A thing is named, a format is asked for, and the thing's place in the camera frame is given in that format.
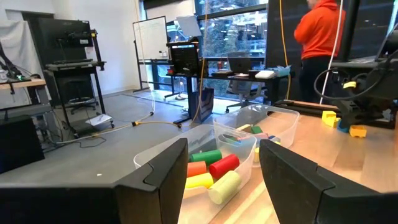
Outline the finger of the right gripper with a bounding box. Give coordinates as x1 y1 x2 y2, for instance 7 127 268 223
335 100 384 128

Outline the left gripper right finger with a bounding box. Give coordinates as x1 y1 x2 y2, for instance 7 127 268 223
259 139 398 224

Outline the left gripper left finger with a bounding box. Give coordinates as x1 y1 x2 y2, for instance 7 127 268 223
0 138 189 224

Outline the long pink wooden block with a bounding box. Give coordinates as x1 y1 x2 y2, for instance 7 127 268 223
245 133 270 141

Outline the red wooden block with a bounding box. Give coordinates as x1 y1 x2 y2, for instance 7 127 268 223
208 154 241 180

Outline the small green block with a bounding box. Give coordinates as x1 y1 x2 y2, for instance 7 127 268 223
222 134 242 146

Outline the clear plastic bin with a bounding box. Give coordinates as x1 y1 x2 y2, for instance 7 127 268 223
213 104 300 169
133 124 258 224

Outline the person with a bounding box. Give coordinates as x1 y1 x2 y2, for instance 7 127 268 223
293 0 347 105

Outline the light teal bag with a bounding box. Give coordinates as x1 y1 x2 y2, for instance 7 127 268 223
269 65 292 78

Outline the white paper sheet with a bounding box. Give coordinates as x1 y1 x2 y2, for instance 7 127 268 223
85 113 113 127

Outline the white device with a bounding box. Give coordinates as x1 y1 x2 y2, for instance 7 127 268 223
254 70 277 80

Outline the dark blue bag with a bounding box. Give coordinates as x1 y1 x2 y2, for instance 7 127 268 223
188 86 215 124

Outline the black background desk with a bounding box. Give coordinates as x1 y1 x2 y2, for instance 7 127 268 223
166 70 295 125

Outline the grey office chair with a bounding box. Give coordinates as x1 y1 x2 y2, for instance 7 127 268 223
225 79 269 114

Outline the grey laptop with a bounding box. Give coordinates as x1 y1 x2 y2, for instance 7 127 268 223
226 51 253 75

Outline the window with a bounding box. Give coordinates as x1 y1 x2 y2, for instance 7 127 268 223
195 0 269 98

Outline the black rolling stand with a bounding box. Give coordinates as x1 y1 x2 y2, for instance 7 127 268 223
45 29 115 138

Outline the whiteboard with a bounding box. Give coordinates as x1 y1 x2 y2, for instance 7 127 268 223
132 16 170 93

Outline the background wooden table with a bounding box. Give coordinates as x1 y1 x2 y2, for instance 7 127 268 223
0 78 60 144

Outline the grey tilted panel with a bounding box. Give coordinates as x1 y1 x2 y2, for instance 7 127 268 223
175 14 203 39

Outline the black background box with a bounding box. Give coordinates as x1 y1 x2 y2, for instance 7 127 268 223
36 17 94 66

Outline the white cloth backdrop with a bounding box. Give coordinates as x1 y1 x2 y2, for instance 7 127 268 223
0 20 40 110

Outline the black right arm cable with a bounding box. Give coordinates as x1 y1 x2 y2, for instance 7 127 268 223
313 67 385 102

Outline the white cable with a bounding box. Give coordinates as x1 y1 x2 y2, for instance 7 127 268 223
319 0 345 105

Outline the yellow hanging cable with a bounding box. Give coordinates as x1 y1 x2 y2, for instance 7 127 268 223
132 0 210 129

